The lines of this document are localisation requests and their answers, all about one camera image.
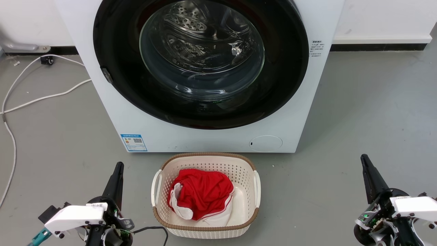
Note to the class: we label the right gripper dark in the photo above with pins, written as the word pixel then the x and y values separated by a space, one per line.
pixel 385 218

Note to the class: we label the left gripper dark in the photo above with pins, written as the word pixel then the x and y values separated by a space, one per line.
pixel 116 232

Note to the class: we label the black round glass washer door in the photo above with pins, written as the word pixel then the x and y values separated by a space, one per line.
pixel 116 41

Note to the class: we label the white front-load washing machine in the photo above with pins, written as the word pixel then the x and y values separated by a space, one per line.
pixel 205 140

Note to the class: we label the blue energy label sticker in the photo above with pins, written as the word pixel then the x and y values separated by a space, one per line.
pixel 134 142

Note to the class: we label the red and white garment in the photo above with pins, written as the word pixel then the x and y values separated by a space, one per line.
pixel 205 191

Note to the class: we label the round white filter cover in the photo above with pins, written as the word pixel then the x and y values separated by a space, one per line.
pixel 265 144

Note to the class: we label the cream perforated laundry basket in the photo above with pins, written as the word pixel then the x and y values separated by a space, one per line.
pixel 245 191

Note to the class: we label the black baseboard strip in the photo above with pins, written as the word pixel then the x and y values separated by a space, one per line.
pixel 375 47

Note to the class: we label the small printed text sticker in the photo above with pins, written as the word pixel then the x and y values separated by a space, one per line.
pixel 316 48

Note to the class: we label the small black caster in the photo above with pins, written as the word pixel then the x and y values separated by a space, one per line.
pixel 47 60

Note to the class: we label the perforated steel washer drum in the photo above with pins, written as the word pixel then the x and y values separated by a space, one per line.
pixel 187 15

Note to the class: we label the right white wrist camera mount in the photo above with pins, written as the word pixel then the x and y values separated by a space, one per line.
pixel 416 206

